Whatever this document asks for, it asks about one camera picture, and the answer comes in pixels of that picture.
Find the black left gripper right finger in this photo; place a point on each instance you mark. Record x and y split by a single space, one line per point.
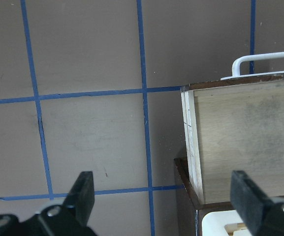
263 215

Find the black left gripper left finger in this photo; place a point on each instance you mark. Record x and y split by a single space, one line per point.
69 218

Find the wooden drawer with white handle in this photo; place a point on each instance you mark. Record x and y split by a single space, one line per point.
235 123

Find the white plastic tray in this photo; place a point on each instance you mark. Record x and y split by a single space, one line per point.
224 223

